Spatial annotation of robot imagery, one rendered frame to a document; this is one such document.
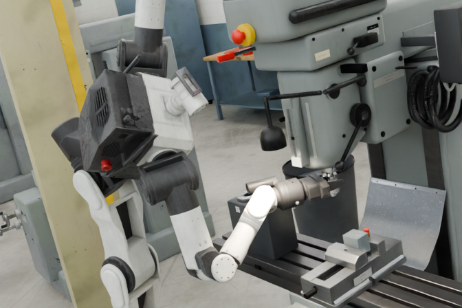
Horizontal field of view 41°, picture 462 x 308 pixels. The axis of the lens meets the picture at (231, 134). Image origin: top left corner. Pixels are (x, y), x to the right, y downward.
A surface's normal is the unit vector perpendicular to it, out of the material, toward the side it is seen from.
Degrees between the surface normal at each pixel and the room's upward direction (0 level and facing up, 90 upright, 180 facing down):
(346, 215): 94
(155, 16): 98
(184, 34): 90
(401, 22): 90
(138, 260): 81
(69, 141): 90
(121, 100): 58
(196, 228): 75
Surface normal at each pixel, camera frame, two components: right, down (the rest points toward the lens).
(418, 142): -0.76, 0.31
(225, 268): 0.52, -0.14
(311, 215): -0.51, 0.38
